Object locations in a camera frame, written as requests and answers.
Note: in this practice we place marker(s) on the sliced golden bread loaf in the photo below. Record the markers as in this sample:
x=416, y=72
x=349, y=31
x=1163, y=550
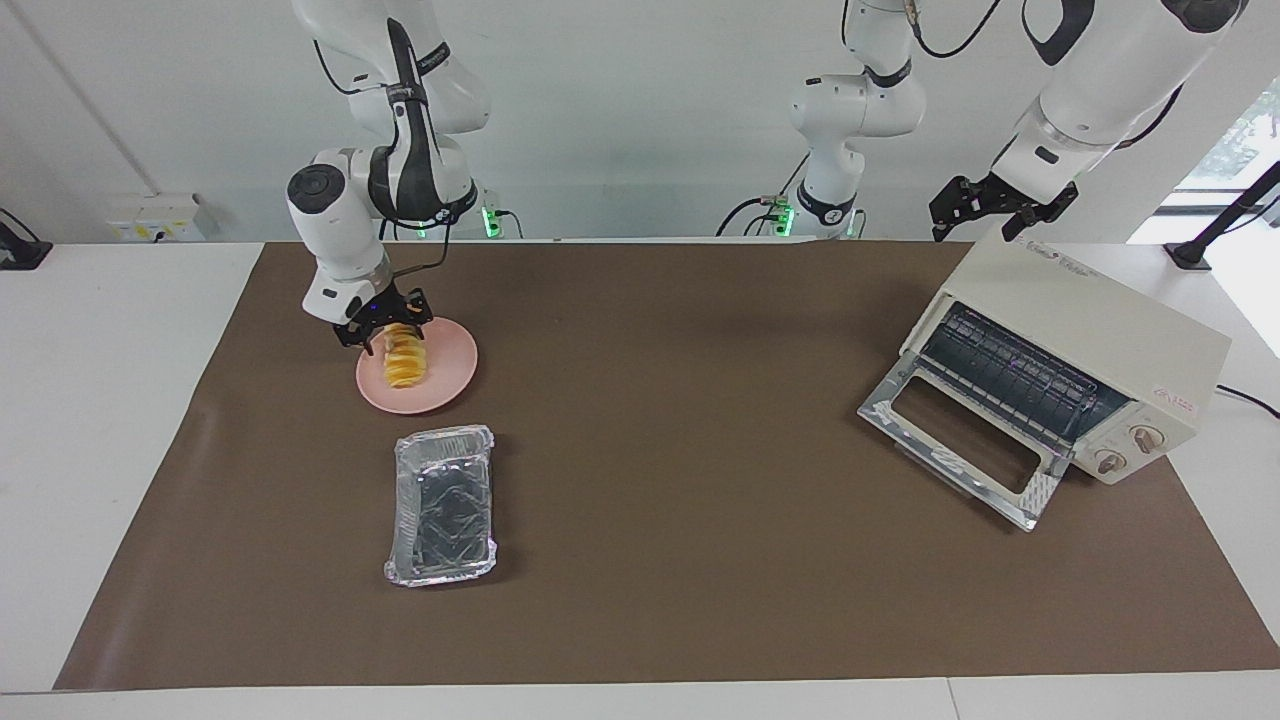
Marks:
x=405, y=365

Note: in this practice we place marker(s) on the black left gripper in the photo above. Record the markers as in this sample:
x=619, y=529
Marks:
x=1000, y=200

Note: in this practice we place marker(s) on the cream toaster oven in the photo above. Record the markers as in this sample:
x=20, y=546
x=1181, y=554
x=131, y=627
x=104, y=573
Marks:
x=1090, y=320

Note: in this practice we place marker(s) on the glass oven door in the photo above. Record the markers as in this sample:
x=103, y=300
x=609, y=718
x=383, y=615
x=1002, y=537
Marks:
x=900, y=420

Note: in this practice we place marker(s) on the black table clamp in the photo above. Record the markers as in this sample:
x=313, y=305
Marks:
x=20, y=250

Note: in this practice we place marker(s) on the brown table mat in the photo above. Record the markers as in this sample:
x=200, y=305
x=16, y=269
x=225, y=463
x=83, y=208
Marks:
x=700, y=550

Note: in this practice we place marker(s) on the small cream oven knob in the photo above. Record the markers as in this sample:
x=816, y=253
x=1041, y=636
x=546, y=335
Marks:
x=1112, y=461

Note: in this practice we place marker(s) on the pink round plate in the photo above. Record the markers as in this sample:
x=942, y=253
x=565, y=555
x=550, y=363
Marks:
x=450, y=375

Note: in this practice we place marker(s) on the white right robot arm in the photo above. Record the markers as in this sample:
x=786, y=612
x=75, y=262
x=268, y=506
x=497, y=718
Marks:
x=340, y=230

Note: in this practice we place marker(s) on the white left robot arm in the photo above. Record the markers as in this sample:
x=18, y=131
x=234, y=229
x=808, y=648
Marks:
x=1100, y=80

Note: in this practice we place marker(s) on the black camera stand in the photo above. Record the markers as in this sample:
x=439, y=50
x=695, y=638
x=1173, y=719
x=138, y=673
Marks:
x=1225, y=220

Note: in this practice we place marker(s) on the aluminium foil baking tray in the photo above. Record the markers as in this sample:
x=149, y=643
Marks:
x=445, y=510

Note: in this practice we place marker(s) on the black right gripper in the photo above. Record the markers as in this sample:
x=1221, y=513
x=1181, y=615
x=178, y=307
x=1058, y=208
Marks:
x=380, y=312

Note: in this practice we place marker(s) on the large cream oven knob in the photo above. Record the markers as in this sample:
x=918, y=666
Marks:
x=1147, y=437

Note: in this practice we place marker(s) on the white wall socket box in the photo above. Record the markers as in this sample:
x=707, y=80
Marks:
x=150, y=220

